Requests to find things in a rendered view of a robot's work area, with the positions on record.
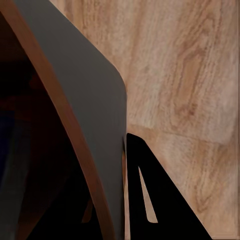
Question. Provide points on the trash can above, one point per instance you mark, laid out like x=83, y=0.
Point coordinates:
x=90, y=97

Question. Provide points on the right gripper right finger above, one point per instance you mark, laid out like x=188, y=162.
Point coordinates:
x=176, y=220

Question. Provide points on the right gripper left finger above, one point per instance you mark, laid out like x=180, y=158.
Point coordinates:
x=63, y=218

